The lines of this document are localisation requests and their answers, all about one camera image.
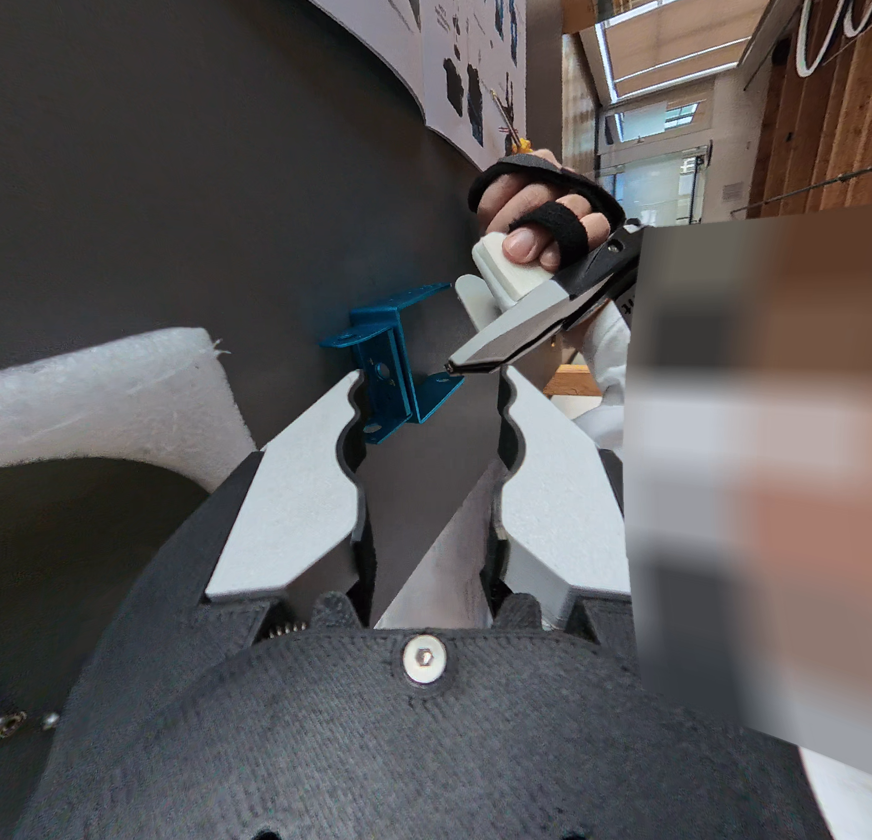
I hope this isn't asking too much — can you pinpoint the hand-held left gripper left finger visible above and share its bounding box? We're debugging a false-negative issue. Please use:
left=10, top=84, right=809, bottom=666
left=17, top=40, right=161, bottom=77
left=204, top=370, right=367, bottom=602

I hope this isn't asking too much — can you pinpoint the yellow handled screwdriver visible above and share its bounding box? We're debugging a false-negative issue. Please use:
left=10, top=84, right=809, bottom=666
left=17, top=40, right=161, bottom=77
left=489, top=89, right=538, bottom=157

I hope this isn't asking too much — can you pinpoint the person's white shirt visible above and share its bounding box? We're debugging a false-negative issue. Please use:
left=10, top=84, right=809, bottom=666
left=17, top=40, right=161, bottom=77
left=375, top=300, right=872, bottom=840

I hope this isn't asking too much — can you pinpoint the person's right hand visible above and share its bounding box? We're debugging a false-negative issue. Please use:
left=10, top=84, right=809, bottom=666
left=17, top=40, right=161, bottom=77
left=477, top=171, right=612, bottom=273

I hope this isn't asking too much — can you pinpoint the white foam block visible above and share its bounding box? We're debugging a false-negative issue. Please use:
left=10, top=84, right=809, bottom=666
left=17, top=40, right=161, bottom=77
left=0, top=328, right=258, bottom=493

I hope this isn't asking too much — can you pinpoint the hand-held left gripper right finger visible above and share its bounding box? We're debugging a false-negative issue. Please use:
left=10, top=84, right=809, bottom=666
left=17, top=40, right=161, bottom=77
left=492, top=366, right=629, bottom=627

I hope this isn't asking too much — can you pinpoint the white instruction manual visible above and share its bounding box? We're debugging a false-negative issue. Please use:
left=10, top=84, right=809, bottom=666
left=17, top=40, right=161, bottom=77
left=269, top=0, right=529, bottom=171

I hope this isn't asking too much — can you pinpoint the glass partition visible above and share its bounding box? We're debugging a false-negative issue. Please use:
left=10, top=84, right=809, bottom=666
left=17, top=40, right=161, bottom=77
left=596, top=97, right=713, bottom=226

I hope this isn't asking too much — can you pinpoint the white neon sign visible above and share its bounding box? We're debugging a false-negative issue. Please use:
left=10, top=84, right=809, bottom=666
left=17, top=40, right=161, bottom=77
left=793, top=0, right=872, bottom=78

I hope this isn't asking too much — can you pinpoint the blue metal servo bracket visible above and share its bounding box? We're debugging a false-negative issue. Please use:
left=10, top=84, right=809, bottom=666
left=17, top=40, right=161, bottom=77
left=320, top=281, right=466, bottom=446

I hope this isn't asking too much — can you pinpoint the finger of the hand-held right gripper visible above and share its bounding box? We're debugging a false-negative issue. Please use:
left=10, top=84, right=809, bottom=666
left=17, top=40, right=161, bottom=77
left=446, top=278, right=595, bottom=378

